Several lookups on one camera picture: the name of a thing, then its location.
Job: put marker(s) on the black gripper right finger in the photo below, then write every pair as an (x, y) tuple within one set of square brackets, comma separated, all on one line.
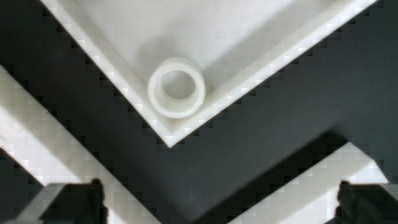
[(367, 204)]

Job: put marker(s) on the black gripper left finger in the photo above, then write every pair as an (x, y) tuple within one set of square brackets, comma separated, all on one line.
[(65, 204)]

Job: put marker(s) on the white square table top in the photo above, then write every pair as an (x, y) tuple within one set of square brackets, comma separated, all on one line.
[(188, 51)]

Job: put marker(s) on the white L-shaped obstacle fence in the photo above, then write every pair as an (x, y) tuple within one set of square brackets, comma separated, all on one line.
[(55, 159)]

